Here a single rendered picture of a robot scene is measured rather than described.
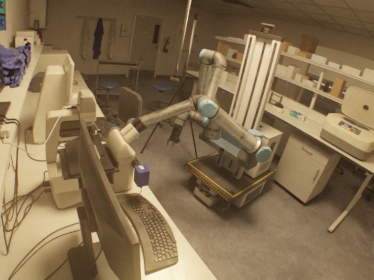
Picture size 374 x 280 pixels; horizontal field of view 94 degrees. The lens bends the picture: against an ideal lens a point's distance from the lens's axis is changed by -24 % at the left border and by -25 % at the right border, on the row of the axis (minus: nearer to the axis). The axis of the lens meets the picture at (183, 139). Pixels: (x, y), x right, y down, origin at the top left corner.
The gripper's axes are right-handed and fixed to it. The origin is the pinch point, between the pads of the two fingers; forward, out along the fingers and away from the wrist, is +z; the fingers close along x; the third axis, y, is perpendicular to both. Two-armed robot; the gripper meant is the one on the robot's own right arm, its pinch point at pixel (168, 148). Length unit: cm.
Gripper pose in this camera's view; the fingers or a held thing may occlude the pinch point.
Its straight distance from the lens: 186.1
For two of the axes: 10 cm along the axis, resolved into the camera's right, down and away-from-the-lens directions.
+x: -7.7, -3.1, 5.6
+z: -3.4, 9.4, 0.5
